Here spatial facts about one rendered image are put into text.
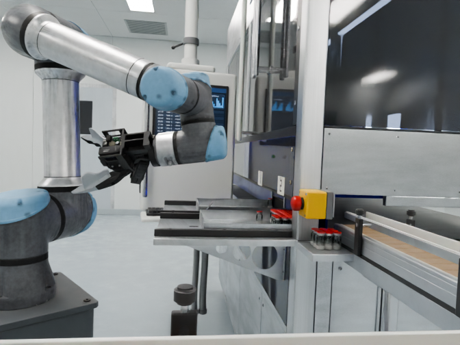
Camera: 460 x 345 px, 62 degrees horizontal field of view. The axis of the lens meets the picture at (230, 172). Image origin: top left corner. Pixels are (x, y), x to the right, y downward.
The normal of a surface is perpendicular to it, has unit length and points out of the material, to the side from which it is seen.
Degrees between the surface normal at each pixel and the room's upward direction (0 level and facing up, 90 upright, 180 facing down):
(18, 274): 72
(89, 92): 90
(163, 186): 90
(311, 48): 90
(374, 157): 90
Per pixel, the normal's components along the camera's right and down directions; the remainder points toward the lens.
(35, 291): 0.78, -0.24
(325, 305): 0.12, 0.06
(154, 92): -0.28, 0.04
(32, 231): 0.81, 0.06
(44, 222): 0.96, 0.05
